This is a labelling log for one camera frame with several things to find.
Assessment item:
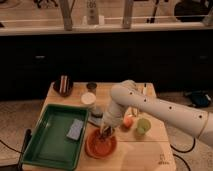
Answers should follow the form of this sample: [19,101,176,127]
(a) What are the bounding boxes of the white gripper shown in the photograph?
[100,110,124,136]

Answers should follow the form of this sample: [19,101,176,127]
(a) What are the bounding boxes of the dark red grape bunch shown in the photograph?
[101,127,110,138]

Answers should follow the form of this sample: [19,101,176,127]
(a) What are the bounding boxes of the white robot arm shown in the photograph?
[102,80,213,148]

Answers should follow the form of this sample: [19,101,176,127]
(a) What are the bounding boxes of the red bowl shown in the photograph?
[85,129,117,159]

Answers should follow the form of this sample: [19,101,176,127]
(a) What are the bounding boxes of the grey cloth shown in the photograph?
[88,106,103,127]

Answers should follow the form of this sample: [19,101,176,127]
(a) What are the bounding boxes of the red tomato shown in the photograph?
[123,116,134,129]

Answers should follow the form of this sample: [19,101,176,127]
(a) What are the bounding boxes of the blue sponge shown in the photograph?
[67,119,84,140]

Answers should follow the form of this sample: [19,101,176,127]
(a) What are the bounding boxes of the yellow banana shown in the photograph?
[132,108,138,117]

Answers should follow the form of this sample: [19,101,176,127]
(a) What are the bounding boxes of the white cup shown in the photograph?
[81,92,96,107]

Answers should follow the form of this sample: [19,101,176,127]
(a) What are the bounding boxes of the green cup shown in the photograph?
[136,118,151,135]

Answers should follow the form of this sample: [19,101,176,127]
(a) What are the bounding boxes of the small dark metal cup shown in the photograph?
[86,82,97,93]

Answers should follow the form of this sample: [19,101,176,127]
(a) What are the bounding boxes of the dark brown striped object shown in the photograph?
[53,75,73,97]

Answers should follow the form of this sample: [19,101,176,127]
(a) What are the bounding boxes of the green plastic tray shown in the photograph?
[22,104,88,171]

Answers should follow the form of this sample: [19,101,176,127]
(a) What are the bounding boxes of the dark blue bag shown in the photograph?
[184,91,212,108]

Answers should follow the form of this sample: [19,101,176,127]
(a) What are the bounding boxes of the black spoon white handle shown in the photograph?
[143,83,147,95]

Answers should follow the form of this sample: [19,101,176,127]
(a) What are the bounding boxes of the black cable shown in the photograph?
[0,128,33,171]

